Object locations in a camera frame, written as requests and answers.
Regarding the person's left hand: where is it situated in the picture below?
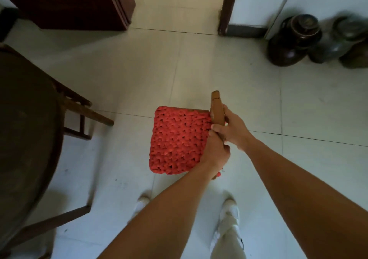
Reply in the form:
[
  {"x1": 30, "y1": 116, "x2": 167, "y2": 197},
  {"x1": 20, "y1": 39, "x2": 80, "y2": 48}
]
[{"x1": 200, "y1": 129, "x2": 231, "y2": 179}]

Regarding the small brown wooden chair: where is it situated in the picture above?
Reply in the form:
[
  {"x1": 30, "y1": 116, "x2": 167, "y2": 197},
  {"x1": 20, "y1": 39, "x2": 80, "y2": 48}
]
[{"x1": 155, "y1": 91, "x2": 227, "y2": 180}]

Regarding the grey lidded ceramic jar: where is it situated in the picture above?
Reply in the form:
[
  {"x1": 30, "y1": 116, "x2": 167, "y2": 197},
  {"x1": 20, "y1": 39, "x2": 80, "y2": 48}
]
[{"x1": 308, "y1": 15, "x2": 368, "y2": 64}]

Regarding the person's white right shoe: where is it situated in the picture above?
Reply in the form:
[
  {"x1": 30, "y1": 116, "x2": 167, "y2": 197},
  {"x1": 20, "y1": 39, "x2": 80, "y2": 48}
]
[{"x1": 209, "y1": 198, "x2": 245, "y2": 252}]

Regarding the dark red wooden cabinet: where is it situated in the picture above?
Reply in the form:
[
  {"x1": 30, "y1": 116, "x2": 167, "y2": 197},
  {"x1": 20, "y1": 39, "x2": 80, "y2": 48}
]
[{"x1": 0, "y1": 0, "x2": 136, "y2": 32}]

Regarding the person's left forearm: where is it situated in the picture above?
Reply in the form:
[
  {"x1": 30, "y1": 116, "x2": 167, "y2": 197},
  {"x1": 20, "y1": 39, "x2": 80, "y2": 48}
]
[{"x1": 97, "y1": 161, "x2": 222, "y2": 259}]

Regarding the person's white left shoe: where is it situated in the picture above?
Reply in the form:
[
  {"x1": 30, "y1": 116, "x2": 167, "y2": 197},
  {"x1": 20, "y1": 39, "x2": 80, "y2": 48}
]
[{"x1": 127, "y1": 195, "x2": 152, "y2": 225}]

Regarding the person's right hand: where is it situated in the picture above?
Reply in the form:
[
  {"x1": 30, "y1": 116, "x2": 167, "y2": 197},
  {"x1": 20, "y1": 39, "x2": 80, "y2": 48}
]
[{"x1": 211, "y1": 104, "x2": 256, "y2": 152}]

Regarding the person's white shoe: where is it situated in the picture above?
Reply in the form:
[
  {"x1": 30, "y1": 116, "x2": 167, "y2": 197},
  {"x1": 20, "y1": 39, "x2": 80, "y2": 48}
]
[
  {"x1": 127, "y1": 195, "x2": 152, "y2": 225},
  {"x1": 209, "y1": 198, "x2": 245, "y2": 252}
]

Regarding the red knitted seat cushion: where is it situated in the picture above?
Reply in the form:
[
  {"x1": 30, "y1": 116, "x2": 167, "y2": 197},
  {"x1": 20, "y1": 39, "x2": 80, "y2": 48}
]
[{"x1": 149, "y1": 106, "x2": 221, "y2": 178}]

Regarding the person's beige trouser leg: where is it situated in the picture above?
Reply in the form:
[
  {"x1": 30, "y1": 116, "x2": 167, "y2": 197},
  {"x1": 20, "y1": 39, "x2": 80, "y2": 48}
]
[{"x1": 210, "y1": 210, "x2": 247, "y2": 259}]

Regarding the dark round wooden table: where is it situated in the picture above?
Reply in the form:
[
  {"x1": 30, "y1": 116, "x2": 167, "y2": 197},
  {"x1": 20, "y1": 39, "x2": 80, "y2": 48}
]
[{"x1": 0, "y1": 43, "x2": 115, "y2": 259}]

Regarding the brown wooden door frame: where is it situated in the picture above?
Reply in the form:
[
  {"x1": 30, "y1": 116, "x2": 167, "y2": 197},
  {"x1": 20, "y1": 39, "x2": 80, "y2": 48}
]
[{"x1": 218, "y1": 0, "x2": 241, "y2": 36}]

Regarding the dark brown lidded ceramic jar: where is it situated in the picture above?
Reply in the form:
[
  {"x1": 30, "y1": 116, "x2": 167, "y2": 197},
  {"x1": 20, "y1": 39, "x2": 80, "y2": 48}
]
[{"x1": 267, "y1": 14, "x2": 323, "y2": 67}]

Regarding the person's right forearm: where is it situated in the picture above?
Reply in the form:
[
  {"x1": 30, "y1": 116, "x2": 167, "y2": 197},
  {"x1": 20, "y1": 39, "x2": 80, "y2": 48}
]
[{"x1": 244, "y1": 138, "x2": 368, "y2": 259}]

